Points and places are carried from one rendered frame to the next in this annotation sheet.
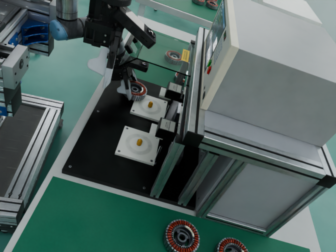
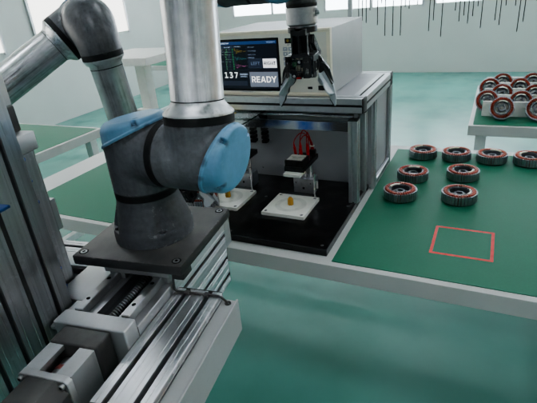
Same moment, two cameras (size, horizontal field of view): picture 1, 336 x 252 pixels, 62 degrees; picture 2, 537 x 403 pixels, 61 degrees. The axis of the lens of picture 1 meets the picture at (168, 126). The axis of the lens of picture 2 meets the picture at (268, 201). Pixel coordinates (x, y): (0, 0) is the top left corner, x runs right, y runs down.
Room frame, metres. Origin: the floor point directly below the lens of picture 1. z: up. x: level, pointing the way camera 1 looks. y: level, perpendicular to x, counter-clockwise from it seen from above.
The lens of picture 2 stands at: (0.01, 1.24, 1.45)
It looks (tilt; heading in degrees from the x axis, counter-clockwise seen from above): 25 degrees down; 305
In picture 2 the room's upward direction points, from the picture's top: 5 degrees counter-clockwise
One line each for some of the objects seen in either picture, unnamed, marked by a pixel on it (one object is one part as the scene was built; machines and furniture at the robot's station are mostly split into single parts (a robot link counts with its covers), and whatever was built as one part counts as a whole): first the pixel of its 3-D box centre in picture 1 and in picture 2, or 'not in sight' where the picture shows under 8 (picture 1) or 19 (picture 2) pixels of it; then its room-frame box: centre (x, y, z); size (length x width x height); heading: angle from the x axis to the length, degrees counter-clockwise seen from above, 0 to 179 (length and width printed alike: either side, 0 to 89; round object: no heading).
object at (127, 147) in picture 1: (138, 145); (290, 205); (0.74, 0.08, 0.78); 0.15 x 0.15 x 0.01; 8
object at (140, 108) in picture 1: (149, 107); (228, 197); (0.98, 0.11, 0.78); 0.15 x 0.15 x 0.01; 8
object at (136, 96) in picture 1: (134, 90); (202, 199); (1.02, 0.20, 0.80); 0.11 x 0.11 x 0.04
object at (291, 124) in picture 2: (186, 85); (264, 123); (0.87, -0.01, 1.03); 0.62 x 0.01 x 0.03; 8
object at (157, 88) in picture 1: (146, 128); (260, 204); (0.86, 0.08, 0.76); 0.64 x 0.47 x 0.02; 8
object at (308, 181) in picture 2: (175, 152); (305, 183); (0.76, -0.07, 0.80); 0.08 x 0.05 x 0.06; 8
